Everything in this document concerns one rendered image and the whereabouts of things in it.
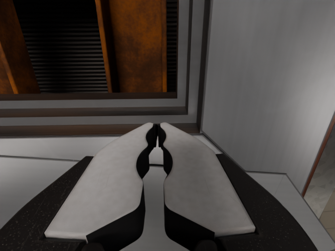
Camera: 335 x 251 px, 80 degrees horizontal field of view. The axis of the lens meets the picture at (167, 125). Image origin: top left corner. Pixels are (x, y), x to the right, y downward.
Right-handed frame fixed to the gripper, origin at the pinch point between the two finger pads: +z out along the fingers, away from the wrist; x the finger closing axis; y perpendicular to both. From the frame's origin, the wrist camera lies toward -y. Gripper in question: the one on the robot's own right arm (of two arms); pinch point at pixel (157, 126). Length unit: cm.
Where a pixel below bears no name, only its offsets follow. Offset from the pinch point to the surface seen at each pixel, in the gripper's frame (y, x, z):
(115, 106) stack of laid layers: 0.3, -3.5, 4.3
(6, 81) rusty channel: 2.0, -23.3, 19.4
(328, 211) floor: 118, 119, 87
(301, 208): 8.6, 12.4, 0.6
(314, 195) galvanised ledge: 27.8, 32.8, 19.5
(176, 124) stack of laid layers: 1.1, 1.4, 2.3
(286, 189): 6.3, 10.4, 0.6
